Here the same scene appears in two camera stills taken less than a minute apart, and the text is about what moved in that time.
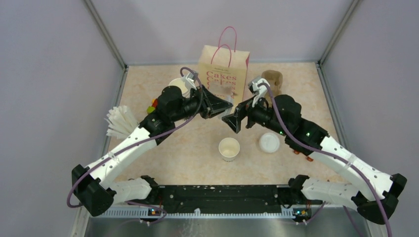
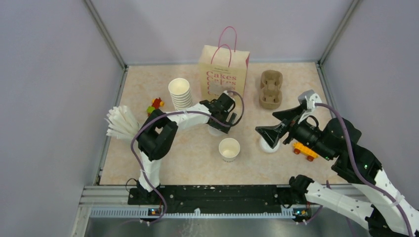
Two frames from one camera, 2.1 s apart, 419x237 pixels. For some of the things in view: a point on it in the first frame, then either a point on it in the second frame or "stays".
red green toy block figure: (151, 108) stays
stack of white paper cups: (178, 82) stays
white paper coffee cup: (229, 148) stays
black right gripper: (234, 120) to (272, 133)
